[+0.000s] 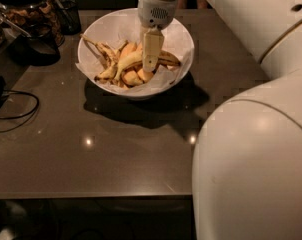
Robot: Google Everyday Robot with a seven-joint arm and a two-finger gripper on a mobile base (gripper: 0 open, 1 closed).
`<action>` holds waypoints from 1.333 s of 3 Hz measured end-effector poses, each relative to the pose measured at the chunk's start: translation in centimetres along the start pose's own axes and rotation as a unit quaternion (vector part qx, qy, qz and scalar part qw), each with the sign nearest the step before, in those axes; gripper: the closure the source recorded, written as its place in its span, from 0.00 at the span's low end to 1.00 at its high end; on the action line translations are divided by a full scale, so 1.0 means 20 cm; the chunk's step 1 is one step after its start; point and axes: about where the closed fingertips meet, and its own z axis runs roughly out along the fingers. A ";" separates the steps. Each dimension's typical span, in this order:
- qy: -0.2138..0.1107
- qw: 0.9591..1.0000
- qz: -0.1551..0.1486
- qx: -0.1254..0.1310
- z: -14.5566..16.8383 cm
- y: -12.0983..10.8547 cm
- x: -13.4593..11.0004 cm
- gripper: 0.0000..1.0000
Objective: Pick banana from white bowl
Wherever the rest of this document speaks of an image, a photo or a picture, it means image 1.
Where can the middle orange banana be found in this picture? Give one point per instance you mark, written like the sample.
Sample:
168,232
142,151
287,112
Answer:
144,75

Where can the orange banana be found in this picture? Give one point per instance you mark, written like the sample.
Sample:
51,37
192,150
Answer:
144,75
130,76

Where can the ripe spotted yellow banana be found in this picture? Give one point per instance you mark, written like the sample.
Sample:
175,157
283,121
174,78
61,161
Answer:
135,59

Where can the white bowl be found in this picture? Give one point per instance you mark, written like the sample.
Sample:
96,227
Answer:
114,24

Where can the black mesh pen holder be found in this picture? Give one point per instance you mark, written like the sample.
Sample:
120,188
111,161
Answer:
68,16

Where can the black mesh cup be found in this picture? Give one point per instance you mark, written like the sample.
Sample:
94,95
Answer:
37,49

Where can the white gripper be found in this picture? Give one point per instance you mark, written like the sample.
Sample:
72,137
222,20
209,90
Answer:
155,13

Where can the person's legs in background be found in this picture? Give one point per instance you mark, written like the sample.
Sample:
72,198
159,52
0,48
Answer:
193,4

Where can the glass snack jar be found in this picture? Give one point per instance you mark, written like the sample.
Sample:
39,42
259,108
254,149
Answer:
26,13

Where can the left orange banana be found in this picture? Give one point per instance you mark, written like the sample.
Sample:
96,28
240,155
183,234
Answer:
130,76

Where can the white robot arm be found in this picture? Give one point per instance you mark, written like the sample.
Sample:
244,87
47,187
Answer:
247,162

